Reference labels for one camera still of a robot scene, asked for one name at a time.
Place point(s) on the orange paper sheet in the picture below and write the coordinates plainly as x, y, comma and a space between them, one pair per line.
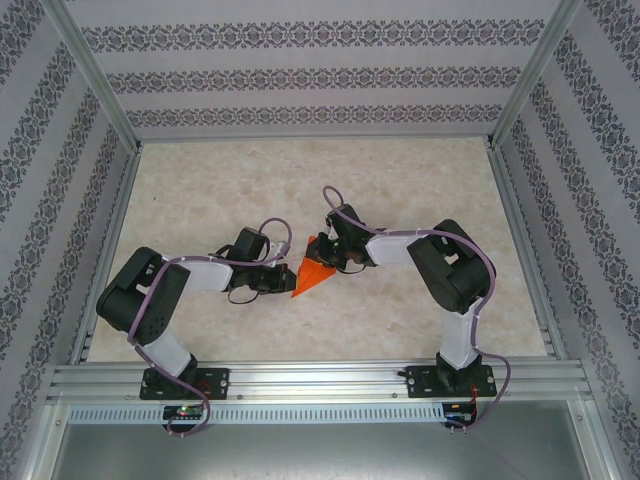
310, 280

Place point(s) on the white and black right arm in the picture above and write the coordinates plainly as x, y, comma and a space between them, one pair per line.
390, 247

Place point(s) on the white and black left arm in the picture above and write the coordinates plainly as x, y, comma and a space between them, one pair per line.
210, 275

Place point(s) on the left controller board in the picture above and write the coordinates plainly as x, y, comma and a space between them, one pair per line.
182, 412

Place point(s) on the controller board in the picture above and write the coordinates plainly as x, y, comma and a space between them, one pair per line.
457, 414
182, 412

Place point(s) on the right controller board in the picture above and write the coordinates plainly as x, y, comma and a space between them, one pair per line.
457, 414

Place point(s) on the aluminium mounting rail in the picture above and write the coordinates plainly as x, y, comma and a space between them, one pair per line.
320, 375

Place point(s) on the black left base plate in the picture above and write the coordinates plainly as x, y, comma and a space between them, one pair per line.
215, 382

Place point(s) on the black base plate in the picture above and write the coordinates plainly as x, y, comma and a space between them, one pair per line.
215, 382
420, 382

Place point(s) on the aluminium left side rail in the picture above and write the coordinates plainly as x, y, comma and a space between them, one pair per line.
109, 250

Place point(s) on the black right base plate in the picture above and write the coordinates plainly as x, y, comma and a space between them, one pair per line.
420, 382

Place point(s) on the aluminium right side rail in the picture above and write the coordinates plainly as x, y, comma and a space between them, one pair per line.
525, 250

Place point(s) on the aluminium right frame post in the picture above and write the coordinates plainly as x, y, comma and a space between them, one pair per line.
531, 75

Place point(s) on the aluminium frame post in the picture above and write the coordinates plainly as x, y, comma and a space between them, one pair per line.
96, 75
531, 75

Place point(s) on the aluminium left frame post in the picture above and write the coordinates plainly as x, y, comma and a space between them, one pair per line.
96, 75

